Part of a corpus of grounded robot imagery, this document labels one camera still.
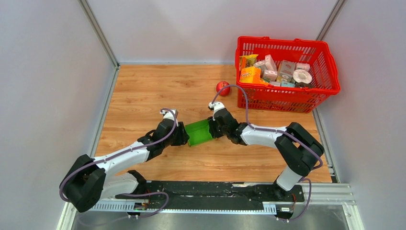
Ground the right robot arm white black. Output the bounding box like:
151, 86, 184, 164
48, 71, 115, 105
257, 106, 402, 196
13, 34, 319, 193
208, 108, 325, 201

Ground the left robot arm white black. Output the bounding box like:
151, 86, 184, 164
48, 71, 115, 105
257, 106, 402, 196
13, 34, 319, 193
59, 118, 189, 213

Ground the orange snack box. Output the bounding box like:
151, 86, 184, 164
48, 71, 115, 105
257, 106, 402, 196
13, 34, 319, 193
239, 66, 269, 85

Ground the pink box in basket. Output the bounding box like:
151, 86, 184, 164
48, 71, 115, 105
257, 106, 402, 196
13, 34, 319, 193
262, 69, 278, 81

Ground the white red box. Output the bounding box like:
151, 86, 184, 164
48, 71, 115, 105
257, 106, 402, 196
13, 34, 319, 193
278, 60, 296, 80

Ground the small pink white box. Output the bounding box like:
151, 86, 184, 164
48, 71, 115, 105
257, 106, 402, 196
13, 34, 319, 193
295, 63, 311, 72

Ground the red apple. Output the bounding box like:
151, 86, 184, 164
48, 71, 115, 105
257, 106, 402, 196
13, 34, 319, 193
216, 81, 231, 97

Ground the yellow snack bag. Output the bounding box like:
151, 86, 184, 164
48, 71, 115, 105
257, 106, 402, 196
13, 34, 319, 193
239, 54, 258, 69

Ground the pink white carton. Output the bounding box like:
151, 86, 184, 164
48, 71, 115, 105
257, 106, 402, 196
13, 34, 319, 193
264, 54, 278, 71

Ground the red plastic basket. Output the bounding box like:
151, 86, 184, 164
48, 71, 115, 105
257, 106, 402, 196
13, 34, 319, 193
235, 36, 340, 113

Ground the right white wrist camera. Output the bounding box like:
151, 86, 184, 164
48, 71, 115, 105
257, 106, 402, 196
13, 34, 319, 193
208, 101, 225, 117

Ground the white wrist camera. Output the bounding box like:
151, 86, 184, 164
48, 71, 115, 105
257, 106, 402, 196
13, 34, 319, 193
208, 101, 225, 117
160, 108, 178, 123

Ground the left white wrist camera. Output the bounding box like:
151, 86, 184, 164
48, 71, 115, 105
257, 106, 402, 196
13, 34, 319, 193
160, 108, 178, 123

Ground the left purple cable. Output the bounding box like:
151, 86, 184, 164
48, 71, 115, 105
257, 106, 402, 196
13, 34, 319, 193
59, 108, 178, 203

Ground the purple cable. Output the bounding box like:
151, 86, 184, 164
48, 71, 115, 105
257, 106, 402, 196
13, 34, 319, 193
59, 108, 178, 203
211, 84, 324, 223

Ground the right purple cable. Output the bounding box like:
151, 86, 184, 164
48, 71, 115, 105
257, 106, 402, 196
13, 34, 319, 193
211, 84, 324, 223

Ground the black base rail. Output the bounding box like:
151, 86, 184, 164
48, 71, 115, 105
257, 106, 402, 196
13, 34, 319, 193
114, 180, 305, 213

